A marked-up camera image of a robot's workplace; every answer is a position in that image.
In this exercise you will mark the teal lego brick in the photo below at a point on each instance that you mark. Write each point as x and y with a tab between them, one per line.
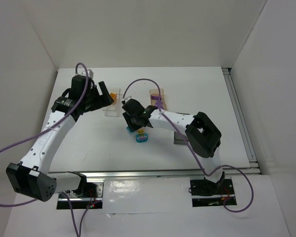
130	131

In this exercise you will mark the purple curved lego brick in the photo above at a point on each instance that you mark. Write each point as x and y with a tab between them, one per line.
153	97

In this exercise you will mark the smoky grey container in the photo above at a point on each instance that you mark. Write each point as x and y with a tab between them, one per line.
180	140

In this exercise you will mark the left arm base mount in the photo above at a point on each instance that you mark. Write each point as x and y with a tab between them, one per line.
92	195

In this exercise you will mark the clear plastic container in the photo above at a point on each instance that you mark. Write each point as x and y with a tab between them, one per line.
113	110

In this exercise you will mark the orange transparent container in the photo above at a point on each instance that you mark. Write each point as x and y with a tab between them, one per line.
161	95

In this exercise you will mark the aluminium rail right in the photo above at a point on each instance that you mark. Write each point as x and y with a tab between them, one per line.
254	165

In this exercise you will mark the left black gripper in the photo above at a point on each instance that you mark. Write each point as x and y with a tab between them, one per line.
98	95

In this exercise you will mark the teal frog oval lego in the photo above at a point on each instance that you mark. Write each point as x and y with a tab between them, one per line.
141	138

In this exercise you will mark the yellow rounded lego brick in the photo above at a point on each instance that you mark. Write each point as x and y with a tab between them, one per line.
113	95

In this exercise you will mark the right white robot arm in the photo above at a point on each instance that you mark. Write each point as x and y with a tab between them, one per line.
202	137

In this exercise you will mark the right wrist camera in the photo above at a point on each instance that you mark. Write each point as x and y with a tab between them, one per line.
127	98

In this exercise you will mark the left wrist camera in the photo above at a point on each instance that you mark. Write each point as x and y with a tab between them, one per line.
88	73

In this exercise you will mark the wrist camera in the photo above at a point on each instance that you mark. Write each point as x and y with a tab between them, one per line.
127	98
88	73

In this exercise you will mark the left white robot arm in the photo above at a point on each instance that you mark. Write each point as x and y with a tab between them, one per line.
29	176

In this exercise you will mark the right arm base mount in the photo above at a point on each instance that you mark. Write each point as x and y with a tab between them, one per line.
202	196

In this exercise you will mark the yellow smiley face lego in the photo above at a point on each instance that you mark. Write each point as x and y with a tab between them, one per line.
140	132

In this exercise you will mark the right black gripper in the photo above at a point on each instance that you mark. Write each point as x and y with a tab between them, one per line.
129	121

